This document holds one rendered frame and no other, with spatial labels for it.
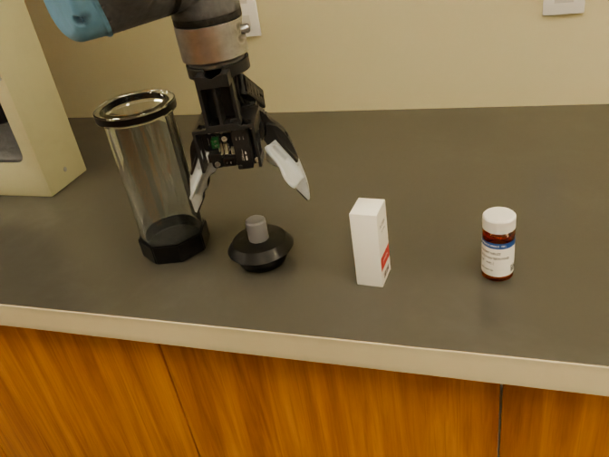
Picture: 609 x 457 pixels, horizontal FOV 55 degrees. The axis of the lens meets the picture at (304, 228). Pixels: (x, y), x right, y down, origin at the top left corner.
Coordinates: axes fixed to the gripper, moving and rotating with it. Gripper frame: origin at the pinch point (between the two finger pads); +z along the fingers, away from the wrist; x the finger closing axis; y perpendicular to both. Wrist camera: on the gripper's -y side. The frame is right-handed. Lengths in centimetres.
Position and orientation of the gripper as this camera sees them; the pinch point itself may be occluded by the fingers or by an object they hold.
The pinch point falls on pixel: (253, 204)
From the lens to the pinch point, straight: 78.9
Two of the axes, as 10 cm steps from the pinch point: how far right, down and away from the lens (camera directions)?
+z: 1.5, 8.4, 5.2
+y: -0.3, 5.3, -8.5
